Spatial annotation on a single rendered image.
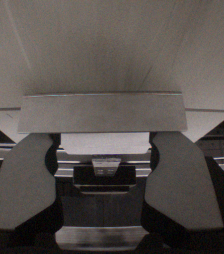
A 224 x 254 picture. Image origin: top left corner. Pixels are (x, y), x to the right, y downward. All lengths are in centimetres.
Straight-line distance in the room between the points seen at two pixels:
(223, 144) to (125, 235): 40
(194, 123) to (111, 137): 7
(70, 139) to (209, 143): 41
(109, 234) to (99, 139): 9
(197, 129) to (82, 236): 15
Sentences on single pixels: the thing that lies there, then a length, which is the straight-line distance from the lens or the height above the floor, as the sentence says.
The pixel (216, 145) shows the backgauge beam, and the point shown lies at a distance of 54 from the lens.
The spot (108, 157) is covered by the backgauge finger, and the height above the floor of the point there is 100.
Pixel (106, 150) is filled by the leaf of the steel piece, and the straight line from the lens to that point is 21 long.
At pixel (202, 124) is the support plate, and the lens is 17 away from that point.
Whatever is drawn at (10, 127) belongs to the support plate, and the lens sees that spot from 17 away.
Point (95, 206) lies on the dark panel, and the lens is 71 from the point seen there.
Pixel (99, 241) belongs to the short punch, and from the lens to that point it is 21.
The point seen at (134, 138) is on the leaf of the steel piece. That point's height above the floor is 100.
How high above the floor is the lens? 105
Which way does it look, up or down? 21 degrees down
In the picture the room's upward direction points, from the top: 179 degrees clockwise
